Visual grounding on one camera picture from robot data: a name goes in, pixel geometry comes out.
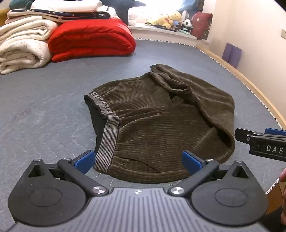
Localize yellow bear plush red shirt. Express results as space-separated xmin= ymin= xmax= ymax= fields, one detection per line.
xmin=156 ymin=14 xmax=173 ymax=29

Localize grey quilted mattress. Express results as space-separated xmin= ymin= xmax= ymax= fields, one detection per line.
xmin=0 ymin=37 xmax=286 ymax=232

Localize bright window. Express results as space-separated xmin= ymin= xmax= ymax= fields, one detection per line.
xmin=132 ymin=0 xmax=186 ymax=15

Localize white windowsill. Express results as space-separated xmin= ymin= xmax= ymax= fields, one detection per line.
xmin=128 ymin=24 xmax=209 ymax=43

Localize teal shark plush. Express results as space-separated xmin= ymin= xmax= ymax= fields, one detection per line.
xmin=9 ymin=0 xmax=147 ymax=26

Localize panda plush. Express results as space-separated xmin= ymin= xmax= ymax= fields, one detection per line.
xmin=182 ymin=19 xmax=194 ymax=32

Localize person's right hand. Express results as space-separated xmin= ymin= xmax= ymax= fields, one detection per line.
xmin=279 ymin=168 xmax=286 ymax=223

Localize dark red pillow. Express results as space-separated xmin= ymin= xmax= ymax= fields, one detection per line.
xmin=191 ymin=12 xmax=213 ymax=41

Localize purple folder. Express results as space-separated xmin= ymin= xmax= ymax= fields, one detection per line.
xmin=222 ymin=42 xmax=243 ymax=69

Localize cream fleece folded blanket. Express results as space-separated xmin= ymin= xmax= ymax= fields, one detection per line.
xmin=0 ymin=40 xmax=53 ymax=75
xmin=0 ymin=15 xmax=59 ymax=43

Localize white plush toy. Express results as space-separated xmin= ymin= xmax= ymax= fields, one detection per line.
xmin=128 ymin=8 xmax=146 ymax=27

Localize red folded blanket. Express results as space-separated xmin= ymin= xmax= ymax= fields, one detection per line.
xmin=48 ymin=19 xmax=136 ymax=62

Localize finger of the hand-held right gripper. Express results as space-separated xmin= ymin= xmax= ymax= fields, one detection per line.
xmin=234 ymin=128 xmax=286 ymax=144

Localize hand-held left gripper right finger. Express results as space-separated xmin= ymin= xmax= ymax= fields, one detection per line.
xmin=167 ymin=151 xmax=250 ymax=198

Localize wooden bed frame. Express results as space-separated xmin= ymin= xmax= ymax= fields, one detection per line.
xmin=196 ymin=46 xmax=286 ymax=130

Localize navy star-patterned blanket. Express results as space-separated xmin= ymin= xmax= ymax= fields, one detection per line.
xmin=7 ymin=8 xmax=111 ymax=23

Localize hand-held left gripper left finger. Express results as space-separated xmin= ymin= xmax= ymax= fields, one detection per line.
xmin=27 ymin=150 xmax=110 ymax=198

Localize white folded quilt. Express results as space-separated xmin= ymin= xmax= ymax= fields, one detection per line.
xmin=29 ymin=0 xmax=103 ymax=13

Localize brown corduroy pants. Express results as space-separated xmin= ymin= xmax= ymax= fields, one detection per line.
xmin=84 ymin=64 xmax=236 ymax=184

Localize black strap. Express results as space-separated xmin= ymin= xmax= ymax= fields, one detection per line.
xmin=145 ymin=22 xmax=173 ymax=29

